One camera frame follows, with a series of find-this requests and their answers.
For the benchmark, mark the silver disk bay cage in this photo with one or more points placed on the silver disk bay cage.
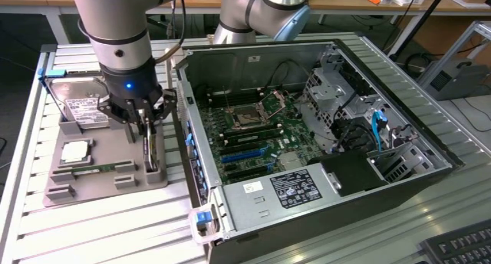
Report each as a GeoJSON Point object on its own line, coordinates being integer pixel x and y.
{"type": "Point", "coordinates": [330, 97]}

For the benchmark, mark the silver chipset heatsink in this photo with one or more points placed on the silver chipset heatsink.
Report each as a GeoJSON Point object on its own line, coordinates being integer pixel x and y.
{"type": "Point", "coordinates": [293, 160]}

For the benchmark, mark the hard disk in blue caddy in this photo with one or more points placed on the hard disk in blue caddy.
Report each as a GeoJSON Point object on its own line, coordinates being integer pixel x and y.
{"type": "Point", "coordinates": [68, 91]}

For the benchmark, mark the green RAM stick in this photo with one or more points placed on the green RAM stick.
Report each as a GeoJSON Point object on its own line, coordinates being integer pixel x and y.
{"type": "Point", "coordinates": [92, 169]}

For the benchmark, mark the perforated silver metal cage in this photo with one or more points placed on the perforated silver metal cage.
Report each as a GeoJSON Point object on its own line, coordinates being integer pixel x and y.
{"type": "Point", "coordinates": [413, 156]}

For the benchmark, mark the black tripod pole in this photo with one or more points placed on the black tripod pole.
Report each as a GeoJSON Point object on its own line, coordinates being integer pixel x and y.
{"type": "Point", "coordinates": [423, 18]}

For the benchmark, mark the low profile graphics card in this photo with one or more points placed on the low profile graphics card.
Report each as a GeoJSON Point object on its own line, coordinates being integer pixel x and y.
{"type": "Point", "coordinates": [151, 149]}

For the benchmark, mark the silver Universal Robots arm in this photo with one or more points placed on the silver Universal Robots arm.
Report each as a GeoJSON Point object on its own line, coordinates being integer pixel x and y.
{"type": "Point", "coordinates": [115, 31]}

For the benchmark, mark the aluminium profile frame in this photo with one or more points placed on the aluminium profile frame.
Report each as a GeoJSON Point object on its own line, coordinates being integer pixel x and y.
{"type": "Point", "coordinates": [462, 42]}

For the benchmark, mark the green Dell motherboard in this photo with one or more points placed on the green Dell motherboard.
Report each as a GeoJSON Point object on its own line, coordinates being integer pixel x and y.
{"type": "Point", "coordinates": [299, 131]}

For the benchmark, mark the thin locking lever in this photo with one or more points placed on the thin locking lever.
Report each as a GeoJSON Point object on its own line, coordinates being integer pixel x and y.
{"type": "Point", "coordinates": [227, 100]}

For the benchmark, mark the black expansion slot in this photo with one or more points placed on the black expansion slot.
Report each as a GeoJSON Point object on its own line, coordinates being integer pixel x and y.
{"type": "Point", "coordinates": [250, 174]}
{"type": "Point", "coordinates": [240, 150]}

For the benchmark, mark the black plastic shroud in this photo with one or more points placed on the black plastic shroud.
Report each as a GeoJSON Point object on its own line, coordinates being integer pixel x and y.
{"type": "Point", "coordinates": [345, 175]}

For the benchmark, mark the black keyboard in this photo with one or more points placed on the black keyboard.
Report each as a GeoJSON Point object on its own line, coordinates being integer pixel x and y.
{"type": "Point", "coordinates": [465, 244]}

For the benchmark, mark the grey power supply unit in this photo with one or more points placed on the grey power supply unit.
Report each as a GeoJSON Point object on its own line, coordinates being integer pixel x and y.
{"type": "Point", "coordinates": [250, 206]}

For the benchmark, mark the CPU socket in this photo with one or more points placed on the CPU socket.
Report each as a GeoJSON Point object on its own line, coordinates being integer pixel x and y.
{"type": "Point", "coordinates": [246, 118]}

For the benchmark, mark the black open PC case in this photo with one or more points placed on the black open PC case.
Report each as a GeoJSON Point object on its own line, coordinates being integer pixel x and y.
{"type": "Point", "coordinates": [345, 223]}

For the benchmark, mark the grey computer tower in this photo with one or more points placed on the grey computer tower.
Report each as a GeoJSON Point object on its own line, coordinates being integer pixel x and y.
{"type": "Point", "coordinates": [461, 82]}

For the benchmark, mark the silver CPU chip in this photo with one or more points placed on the silver CPU chip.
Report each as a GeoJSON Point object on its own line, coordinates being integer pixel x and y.
{"type": "Point", "coordinates": [76, 152]}

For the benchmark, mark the metal socket cover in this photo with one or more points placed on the metal socket cover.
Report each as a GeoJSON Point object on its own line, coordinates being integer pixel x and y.
{"type": "Point", "coordinates": [275, 93]}

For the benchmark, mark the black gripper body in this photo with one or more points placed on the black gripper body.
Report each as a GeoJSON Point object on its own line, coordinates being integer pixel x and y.
{"type": "Point", "coordinates": [132, 84]}

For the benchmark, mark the blue case release latch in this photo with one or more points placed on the blue case release latch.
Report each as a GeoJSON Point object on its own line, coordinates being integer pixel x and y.
{"type": "Point", "coordinates": [203, 218]}

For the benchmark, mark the grey plastic parts rack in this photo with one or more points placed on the grey plastic parts rack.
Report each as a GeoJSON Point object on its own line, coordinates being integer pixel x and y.
{"type": "Point", "coordinates": [111, 154]}

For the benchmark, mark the black RAM slot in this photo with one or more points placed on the black RAM slot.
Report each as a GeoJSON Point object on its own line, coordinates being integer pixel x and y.
{"type": "Point", "coordinates": [239, 99]}
{"type": "Point", "coordinates": [238, 96]}
{"type": "Point", "coordinates": [238, 92]}
{"type": "Point", "coordinates": [240, 103]}

